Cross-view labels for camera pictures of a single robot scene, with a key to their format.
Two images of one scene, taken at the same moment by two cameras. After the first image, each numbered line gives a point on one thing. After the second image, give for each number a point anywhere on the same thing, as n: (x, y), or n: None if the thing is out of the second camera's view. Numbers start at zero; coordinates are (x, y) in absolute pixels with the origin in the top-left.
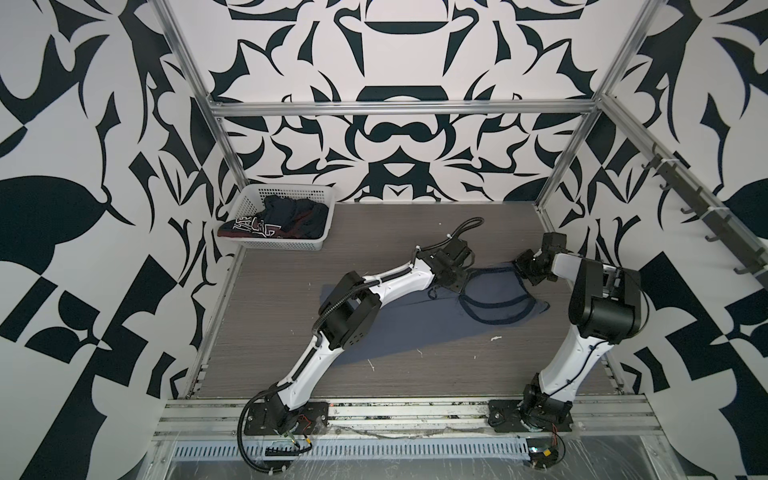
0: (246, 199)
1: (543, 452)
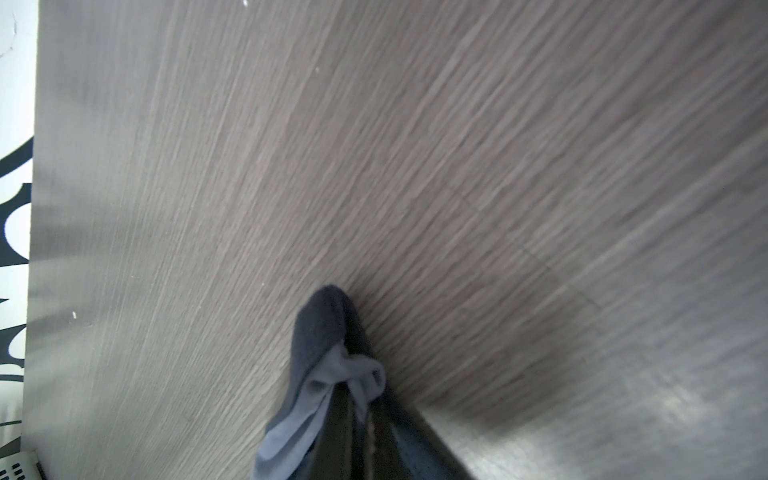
0: (23, 465)
1: None
